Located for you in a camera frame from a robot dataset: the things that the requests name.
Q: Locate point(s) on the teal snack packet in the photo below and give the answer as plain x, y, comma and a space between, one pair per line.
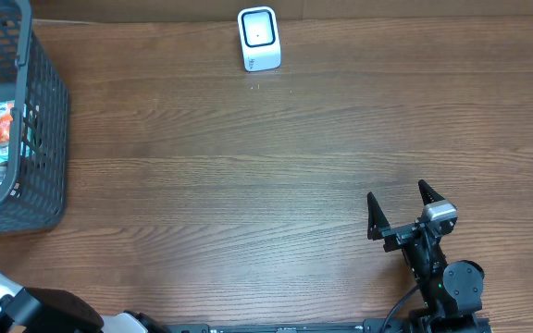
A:
4, 156

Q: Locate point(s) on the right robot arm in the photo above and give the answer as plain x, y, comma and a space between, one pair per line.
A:
446, 296

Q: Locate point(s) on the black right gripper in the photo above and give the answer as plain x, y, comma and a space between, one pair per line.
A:
405, 232

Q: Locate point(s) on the orange small snack packet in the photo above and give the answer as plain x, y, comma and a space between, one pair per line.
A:
6, 120

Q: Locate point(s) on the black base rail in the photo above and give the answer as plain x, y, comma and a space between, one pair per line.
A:
276, 328

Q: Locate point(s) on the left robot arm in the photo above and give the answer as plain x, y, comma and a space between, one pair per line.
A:
38, 310

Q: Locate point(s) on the grey plastic mesh basket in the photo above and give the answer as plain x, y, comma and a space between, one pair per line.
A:
33, 194

